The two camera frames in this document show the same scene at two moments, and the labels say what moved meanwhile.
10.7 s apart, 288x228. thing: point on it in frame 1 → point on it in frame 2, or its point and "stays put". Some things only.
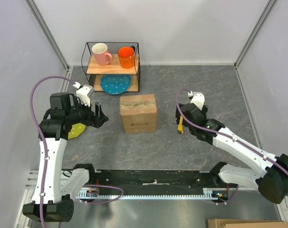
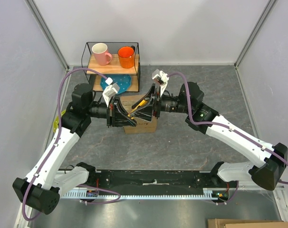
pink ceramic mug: x=102 y=57 stays put
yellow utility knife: x=180 y=128 → x=143 y=102
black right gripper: x=204 y=111 → x=145 y=112
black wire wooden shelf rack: x=101 y=58 stays put
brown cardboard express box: x=138 y=113 stays put
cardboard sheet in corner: x=231 y=223 stays put
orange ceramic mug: x=126 y=55 stays put
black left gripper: x=91 y=119 → x=118 y=119
